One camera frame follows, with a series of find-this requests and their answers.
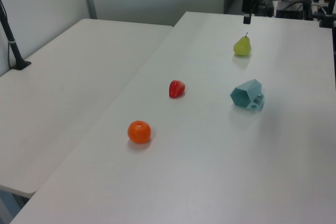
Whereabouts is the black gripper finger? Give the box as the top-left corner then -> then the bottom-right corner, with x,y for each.
252,0 -> 264,16
242,0 -> 254,25

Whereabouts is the teal hexagonal mug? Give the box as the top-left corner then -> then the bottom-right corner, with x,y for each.
230,78 -> 265,111

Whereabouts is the black electronics box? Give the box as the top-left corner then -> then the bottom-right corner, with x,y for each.
275,0 -> 313,20

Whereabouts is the green pear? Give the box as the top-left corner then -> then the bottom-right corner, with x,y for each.
233,32 -> 252,57

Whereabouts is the black clamp stand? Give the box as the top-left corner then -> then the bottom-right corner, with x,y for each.
318,0 -> 336,28

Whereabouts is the red strawberry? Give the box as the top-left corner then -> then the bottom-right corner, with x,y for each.
169,79 -> 186,99

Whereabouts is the orange fruit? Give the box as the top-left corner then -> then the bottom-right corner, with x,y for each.
127,120 -> 152,144

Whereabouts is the black camera stand pole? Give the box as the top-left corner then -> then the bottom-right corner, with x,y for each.
0,0 -> 32,71

